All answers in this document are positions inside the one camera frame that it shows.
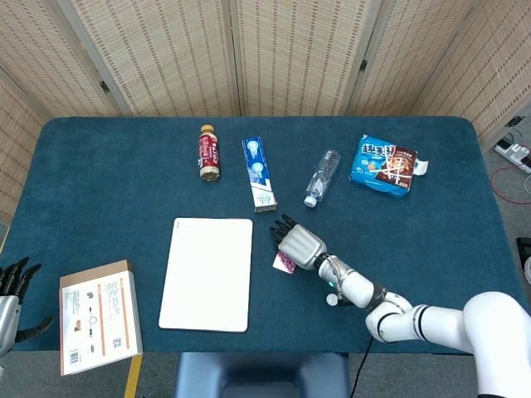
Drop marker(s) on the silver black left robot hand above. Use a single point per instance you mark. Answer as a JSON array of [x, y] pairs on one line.
[[8, 311]]

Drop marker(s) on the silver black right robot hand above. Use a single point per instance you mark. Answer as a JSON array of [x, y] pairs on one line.
[[300, 246]]

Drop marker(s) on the small pink patterned packet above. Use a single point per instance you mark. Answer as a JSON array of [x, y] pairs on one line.
[[285, 265]]

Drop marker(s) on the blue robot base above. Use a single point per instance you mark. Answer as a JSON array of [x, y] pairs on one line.
[[261, 373]]

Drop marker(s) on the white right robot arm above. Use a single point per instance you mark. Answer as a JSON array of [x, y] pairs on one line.
[[435, 321]]

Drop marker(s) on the white board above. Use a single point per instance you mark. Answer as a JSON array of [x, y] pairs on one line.
[[207, 273]]

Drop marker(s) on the clear plastic water bottle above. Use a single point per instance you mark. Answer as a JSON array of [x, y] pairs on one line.
[[322, 176]]

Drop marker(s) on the blue white toothpaste box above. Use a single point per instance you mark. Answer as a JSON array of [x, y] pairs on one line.
[[259, 174]]

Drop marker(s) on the white box with brown edge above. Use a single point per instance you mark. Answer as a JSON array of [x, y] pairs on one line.
[[99, 319]]

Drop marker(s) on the blue cookie box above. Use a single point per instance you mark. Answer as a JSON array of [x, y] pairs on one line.
[[381, 166]]

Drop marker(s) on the teal table cloth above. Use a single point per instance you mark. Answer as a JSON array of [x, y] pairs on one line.
[[415, 232]]

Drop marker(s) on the red label drink bottle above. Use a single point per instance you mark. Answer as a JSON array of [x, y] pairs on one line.
[[208, 153]]

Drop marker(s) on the yellow floor tape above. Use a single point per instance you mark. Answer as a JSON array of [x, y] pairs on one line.
[[133, 377]]

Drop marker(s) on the black screen hinge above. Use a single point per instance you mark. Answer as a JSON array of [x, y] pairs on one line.
[[104, 86], [363, 66]]

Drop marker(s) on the black floor device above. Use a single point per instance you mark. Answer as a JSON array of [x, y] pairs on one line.
[[523, 248]]

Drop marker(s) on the woven folding screen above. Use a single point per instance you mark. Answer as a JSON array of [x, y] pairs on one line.
[[174, 58]]

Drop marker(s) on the white power strip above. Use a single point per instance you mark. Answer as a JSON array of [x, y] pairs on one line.
[[514, 153]]

